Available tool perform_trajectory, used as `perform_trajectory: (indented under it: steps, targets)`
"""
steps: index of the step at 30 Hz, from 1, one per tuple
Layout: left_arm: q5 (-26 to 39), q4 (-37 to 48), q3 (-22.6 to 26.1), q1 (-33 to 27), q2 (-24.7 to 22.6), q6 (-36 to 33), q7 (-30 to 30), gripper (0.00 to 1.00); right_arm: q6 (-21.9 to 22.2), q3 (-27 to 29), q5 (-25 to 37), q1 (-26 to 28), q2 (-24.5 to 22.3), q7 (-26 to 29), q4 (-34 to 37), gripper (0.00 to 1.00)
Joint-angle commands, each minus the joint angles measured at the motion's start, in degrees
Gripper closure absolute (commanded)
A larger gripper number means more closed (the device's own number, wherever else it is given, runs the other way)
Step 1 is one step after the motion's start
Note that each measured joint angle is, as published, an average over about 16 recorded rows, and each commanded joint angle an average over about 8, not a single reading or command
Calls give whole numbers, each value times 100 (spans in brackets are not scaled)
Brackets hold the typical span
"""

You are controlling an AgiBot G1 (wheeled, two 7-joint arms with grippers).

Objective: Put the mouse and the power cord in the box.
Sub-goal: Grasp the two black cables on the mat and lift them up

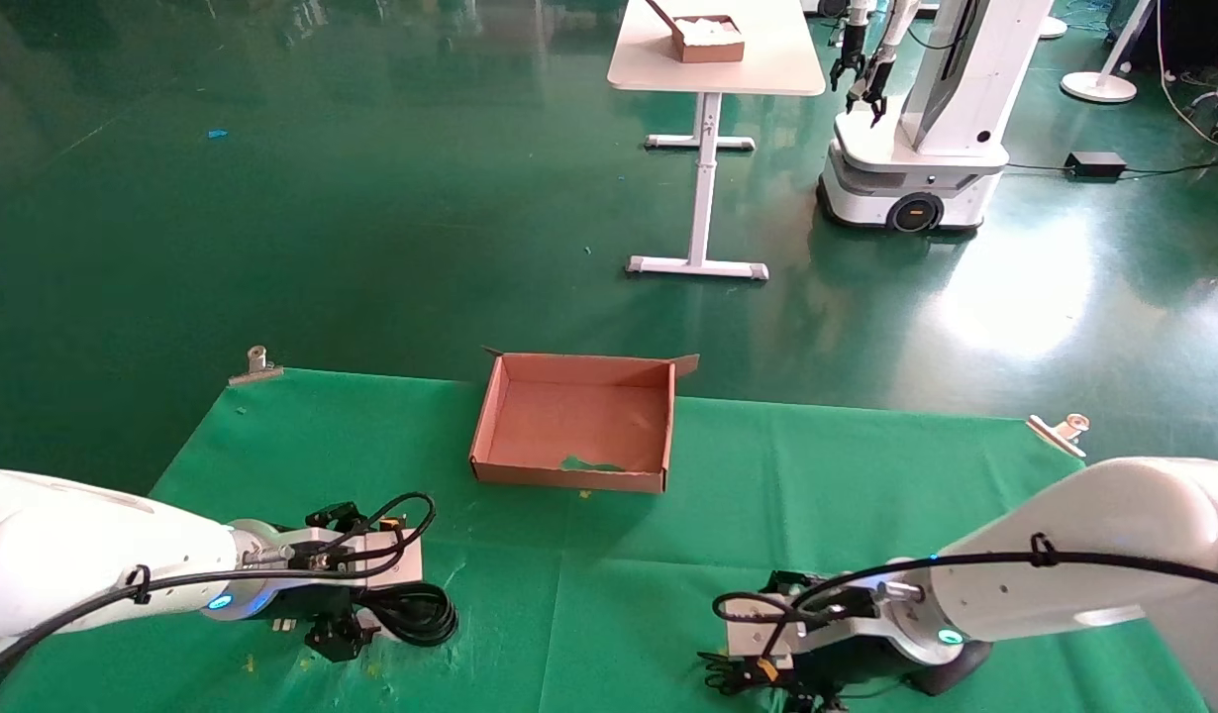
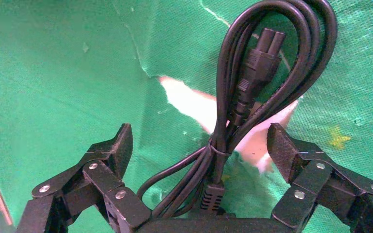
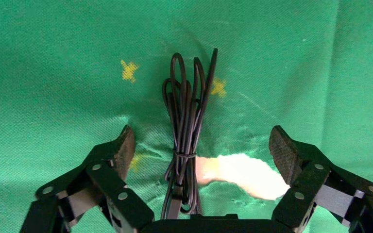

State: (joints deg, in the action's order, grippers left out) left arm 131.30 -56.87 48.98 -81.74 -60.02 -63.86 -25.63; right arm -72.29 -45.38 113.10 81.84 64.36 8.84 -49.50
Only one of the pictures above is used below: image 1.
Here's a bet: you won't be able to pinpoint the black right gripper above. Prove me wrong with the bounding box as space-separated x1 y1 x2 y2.
761 570 993 713

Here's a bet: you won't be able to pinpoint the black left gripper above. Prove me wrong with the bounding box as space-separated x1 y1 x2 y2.
267 501 392 663

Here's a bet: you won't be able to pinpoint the black power adapter with cord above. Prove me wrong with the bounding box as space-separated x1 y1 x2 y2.
356 582 460 649

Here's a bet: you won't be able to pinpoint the open brown cardboard box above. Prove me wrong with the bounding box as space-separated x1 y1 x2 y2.
468 347 700 496

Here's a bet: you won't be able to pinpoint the small cardboard box white contents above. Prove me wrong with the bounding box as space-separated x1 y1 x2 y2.
647 0 747 64

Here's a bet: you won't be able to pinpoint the green table cloth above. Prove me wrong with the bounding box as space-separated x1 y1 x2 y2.
0 368 1209 713

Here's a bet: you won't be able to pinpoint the metal cloth clip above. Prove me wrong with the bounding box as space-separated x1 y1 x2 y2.
228 345 284 386
1025 413 1091 459

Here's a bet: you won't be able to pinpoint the white wheeled robot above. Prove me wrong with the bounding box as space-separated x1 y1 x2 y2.
817 0 1056 235

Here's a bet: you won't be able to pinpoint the small black robot claw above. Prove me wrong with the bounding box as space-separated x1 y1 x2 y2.
830 45 867 93
847 57 890 128

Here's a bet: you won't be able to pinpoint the black floor power brick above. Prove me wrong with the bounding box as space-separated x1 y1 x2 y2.
1065 151 1128 180

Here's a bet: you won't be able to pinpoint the white adjustable table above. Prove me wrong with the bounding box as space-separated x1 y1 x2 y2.
607 0 828 283

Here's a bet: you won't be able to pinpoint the white round-base floor stand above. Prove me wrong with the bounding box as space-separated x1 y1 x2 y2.
1060 0 1160 105

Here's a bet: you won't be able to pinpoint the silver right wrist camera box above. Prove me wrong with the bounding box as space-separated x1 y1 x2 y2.
726 592 902 661

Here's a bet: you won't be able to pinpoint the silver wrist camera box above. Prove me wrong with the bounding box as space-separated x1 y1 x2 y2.
277 528 424 595
726 592 902 661

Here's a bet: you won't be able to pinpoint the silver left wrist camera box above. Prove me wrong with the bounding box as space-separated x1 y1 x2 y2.
277 528 424 595

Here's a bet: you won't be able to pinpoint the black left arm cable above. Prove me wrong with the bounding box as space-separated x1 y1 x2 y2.
0 492 438 684

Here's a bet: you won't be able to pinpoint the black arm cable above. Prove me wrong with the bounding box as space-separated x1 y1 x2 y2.
0 492 438 684
713 535 1218 645

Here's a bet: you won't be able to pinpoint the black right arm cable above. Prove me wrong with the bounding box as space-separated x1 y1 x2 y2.
713 535 1218 645

